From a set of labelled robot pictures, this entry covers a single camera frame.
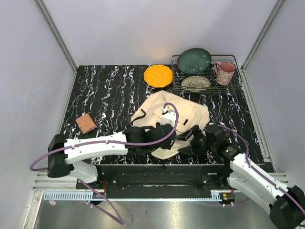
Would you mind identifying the brown leather wallet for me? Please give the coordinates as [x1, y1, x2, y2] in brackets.
[76, 114, 97, 134]

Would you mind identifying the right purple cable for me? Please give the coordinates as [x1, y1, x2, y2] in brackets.
[200, 124, 305, 215]

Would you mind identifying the orange polka dot plate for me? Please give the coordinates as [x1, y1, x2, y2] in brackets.
[143, 65, 173, 88]

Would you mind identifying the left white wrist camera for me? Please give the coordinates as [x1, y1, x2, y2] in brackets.
[160, 107, 177, 126]

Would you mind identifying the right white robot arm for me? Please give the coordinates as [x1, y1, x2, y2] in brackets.
[177, 125, 305, 229]

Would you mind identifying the black wire dish rack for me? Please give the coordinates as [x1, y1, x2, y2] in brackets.
[172, 55, 242, 94]

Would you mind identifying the pink patterned mug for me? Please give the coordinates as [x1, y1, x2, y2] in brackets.
[214, 62, 235, 86]

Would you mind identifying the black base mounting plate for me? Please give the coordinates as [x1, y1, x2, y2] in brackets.
[89, 164, 233, 190]

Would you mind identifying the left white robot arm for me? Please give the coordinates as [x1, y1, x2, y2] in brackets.
[47, 122, 176, 189]

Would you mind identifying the dark teal plate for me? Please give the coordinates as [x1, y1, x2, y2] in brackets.
[177, 48, 212, 74]

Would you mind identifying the beige patterned plate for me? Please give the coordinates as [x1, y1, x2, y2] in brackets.
[181, 76, 211, 92]

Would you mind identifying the beige canvas backpack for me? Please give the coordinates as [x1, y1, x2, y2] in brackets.
[130, 90, 211, 160]

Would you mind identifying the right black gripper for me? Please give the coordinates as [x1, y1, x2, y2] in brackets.
[177, 125, 216, 158]

